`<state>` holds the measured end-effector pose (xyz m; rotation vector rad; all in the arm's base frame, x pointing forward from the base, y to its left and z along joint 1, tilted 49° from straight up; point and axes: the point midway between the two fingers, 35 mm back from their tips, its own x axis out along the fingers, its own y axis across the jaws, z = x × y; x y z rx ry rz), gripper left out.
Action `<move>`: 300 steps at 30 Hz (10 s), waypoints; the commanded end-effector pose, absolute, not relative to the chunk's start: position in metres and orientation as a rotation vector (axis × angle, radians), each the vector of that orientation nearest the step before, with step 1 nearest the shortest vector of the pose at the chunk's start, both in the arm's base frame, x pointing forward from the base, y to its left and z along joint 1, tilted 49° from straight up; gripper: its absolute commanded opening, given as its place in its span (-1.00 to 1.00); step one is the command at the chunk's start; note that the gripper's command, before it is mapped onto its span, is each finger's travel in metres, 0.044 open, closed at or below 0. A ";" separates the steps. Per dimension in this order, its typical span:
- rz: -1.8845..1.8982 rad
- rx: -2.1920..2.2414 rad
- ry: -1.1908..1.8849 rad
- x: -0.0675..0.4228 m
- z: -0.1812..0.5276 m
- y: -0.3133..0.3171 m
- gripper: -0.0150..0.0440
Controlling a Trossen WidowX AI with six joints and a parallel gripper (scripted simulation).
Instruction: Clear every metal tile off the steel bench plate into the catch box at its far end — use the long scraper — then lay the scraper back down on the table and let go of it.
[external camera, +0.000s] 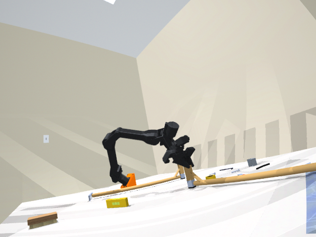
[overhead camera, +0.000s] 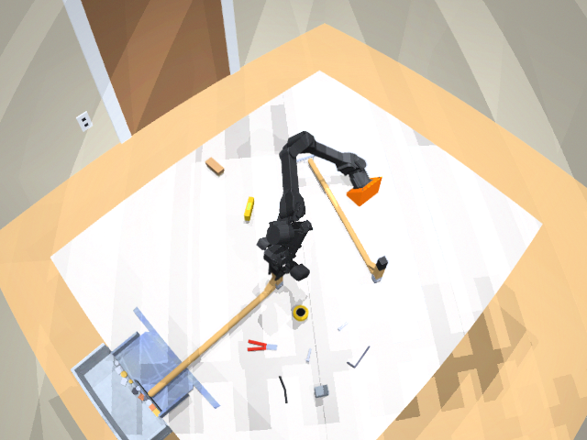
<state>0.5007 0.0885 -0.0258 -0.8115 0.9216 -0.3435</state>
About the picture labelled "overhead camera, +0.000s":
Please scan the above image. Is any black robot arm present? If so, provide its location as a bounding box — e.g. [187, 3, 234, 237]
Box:
[263, 131, 373, 267]

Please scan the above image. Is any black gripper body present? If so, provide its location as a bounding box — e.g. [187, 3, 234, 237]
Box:
[256, 237, 310, 281]

